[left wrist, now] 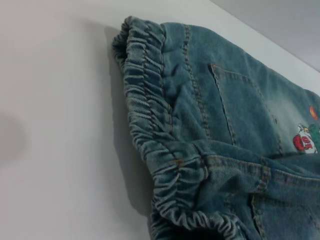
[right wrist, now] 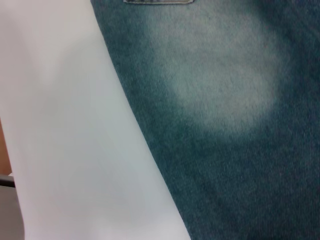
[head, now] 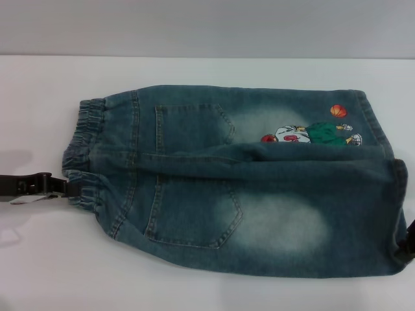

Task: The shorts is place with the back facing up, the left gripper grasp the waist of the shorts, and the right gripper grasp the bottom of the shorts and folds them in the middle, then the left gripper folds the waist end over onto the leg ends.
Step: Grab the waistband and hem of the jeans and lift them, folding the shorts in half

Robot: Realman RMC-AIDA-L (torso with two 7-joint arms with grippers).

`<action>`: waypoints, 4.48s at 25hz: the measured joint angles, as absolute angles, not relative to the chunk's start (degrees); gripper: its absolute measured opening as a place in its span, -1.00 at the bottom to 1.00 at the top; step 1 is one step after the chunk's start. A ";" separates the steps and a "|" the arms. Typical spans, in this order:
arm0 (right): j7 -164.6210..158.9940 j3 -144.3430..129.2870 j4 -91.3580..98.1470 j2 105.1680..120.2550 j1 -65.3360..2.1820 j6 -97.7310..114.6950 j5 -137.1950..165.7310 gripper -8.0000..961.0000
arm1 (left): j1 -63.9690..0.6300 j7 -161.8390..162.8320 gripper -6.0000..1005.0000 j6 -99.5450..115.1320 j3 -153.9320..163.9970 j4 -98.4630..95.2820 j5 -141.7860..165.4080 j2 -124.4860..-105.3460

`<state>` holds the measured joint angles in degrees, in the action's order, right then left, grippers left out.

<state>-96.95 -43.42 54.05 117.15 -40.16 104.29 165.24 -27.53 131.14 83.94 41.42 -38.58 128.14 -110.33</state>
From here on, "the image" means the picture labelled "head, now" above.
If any blue denim shorts cartoon print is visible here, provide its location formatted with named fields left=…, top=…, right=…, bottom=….
left=61, top=84, right=415, bottom=270

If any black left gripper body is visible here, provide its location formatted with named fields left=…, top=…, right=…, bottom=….
left=0, top=172, right=53, bottom=206

